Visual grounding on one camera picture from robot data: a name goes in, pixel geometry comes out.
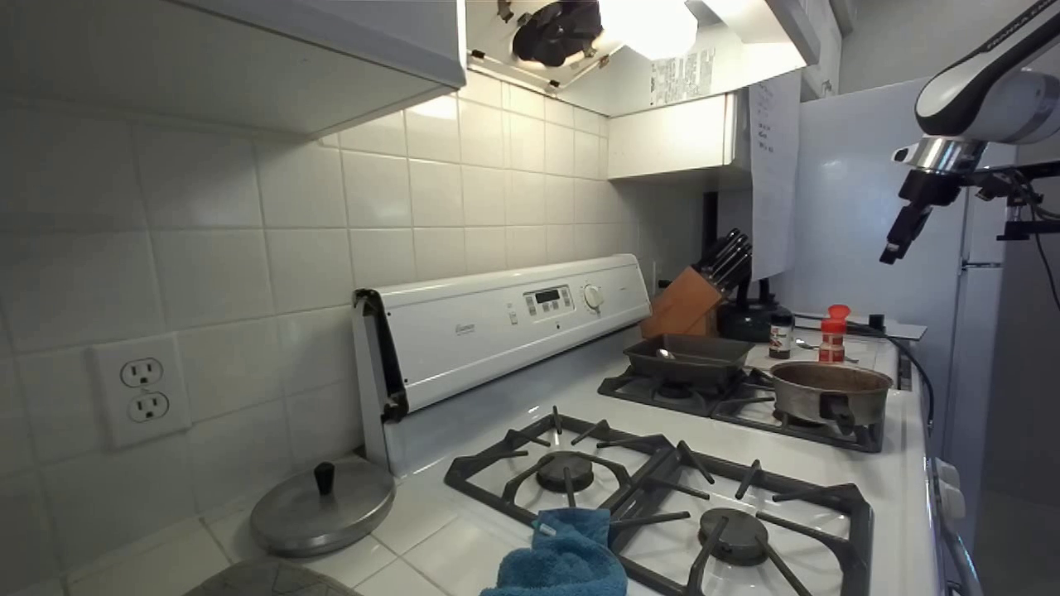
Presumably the grey metal lid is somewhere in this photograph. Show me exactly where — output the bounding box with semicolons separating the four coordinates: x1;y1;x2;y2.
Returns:
178;554;364;596

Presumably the red lid spice shaker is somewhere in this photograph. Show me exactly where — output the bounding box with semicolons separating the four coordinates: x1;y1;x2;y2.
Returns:
814;300;855;369

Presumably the white gas stove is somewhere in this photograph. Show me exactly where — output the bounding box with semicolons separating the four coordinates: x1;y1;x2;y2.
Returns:
348;252;945;596

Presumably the metal lid black knob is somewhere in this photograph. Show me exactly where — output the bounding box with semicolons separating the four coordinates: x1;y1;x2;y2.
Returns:
245;454;400;561

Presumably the dark thin cable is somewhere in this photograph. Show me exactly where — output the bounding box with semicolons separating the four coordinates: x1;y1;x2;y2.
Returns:
864;315;941;425

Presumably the white refrigerator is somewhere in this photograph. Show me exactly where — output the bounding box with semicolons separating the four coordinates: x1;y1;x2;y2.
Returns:
767;75;1060;478

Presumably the metal saucepan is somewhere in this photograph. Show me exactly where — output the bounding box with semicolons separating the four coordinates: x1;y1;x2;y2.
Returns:
766;359;899;436

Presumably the white paper sheet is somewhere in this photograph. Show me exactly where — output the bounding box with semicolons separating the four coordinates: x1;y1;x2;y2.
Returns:
745;70;809;283

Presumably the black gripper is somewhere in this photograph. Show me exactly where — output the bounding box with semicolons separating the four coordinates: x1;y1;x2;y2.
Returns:
877;199;941;269

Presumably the black burner grate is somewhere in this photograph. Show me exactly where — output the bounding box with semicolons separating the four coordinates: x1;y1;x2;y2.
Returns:
596;359;893;456
442;405;877;596

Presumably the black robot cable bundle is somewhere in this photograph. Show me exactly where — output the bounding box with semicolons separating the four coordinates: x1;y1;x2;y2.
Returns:
1027;225;1060;317

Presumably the small dark glass bottle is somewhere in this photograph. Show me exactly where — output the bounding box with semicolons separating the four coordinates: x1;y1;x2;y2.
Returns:
766;311;798;364

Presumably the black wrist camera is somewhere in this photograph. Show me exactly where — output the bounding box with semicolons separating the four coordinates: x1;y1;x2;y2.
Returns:
893;166;967;213

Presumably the white range hood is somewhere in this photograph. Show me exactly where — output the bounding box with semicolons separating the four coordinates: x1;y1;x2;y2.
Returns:
461;0;828;120

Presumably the white upper cabinet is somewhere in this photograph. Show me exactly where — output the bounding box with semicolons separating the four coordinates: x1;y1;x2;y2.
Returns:
603;88;741;181
0;0;469;138

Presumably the wooden knife block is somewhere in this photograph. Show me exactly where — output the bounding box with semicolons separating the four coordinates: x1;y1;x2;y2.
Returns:
638;263;728;344

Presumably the black baking pan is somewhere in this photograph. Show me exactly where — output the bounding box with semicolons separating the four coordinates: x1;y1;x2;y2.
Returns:
619;332;757;392

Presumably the blue cloth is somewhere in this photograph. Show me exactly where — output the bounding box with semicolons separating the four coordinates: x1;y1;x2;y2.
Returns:
478;502;633;596

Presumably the white wall outlet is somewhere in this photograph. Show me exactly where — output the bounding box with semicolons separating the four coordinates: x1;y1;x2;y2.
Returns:
89;332;195;449

